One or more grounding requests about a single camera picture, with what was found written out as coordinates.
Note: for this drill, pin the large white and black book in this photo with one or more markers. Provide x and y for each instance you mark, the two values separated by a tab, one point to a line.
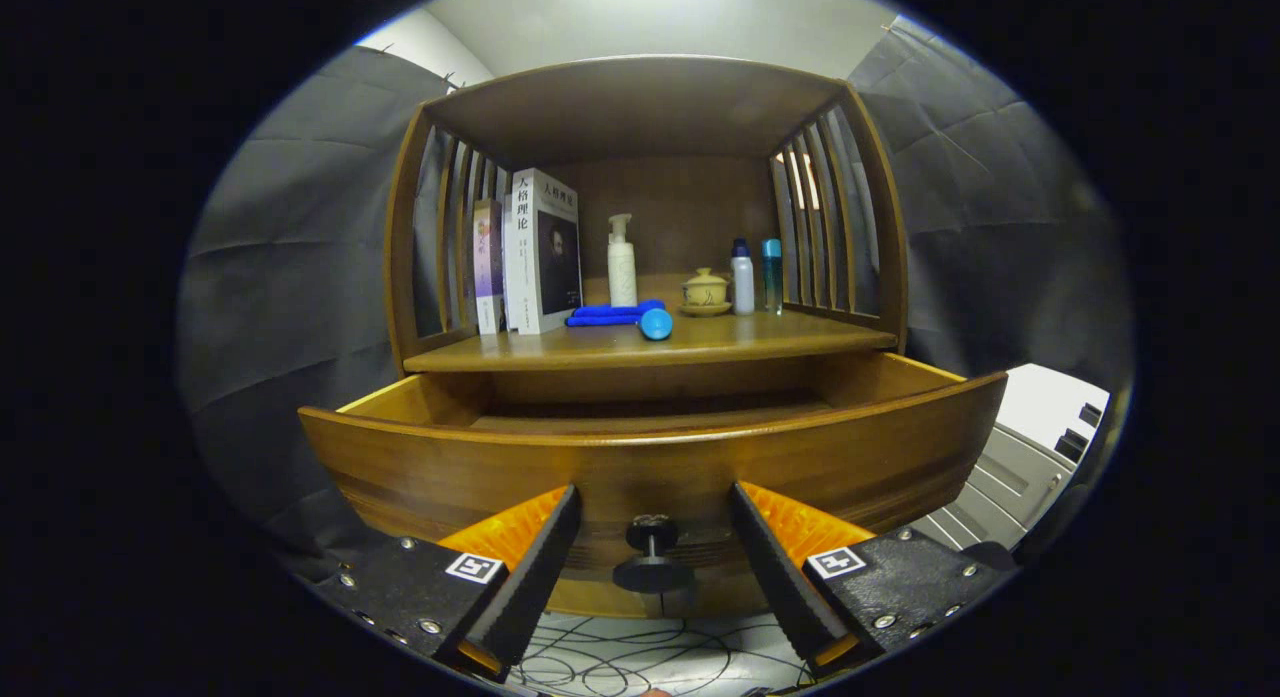
555	247

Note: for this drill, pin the black rounded object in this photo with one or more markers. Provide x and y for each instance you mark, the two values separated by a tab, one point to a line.
992	554

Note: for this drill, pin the beige lidded teacup with saucer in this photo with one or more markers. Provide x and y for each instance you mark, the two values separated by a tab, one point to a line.
705	292

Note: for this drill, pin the brown wooden cabinet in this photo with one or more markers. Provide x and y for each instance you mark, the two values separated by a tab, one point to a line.
640	107

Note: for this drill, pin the white pump bottle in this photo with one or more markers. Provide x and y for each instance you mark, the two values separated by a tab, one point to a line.
622	272

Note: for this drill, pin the wooden countertop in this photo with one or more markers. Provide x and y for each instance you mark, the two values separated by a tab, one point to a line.
760	337

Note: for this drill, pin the folded blue cloth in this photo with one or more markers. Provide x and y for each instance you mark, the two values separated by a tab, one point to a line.
600	315

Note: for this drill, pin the teal slim bottle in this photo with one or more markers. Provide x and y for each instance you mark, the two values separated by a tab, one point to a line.
772	277

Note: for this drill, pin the thin purple book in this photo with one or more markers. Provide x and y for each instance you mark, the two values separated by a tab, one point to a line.
488	267

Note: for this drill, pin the wooden drawer with black knob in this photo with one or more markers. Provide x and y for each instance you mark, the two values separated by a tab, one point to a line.
650	467

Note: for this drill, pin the white drawer unit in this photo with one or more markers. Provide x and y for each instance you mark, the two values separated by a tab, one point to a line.
1040	407

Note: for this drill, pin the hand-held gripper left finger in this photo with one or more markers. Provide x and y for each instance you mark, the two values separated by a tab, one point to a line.
535	577

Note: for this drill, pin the black backdrop cloth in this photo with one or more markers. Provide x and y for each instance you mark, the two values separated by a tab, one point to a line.
290	277

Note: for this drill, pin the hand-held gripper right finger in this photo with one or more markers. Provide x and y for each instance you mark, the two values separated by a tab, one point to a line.
775	577

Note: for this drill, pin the white bottle with blue cap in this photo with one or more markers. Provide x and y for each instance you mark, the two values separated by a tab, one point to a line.
742	282

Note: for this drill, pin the blue and white cosmetic tube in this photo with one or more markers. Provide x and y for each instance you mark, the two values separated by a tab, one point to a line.
656	324

